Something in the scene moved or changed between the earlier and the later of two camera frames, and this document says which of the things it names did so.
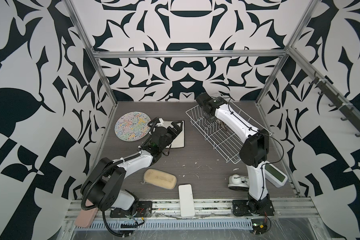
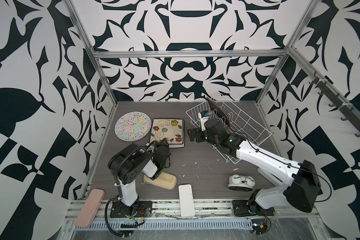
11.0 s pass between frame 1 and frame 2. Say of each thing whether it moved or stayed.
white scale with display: stayed
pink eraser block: stayed
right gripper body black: moved
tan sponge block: stayed
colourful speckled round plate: stayed
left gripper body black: moved
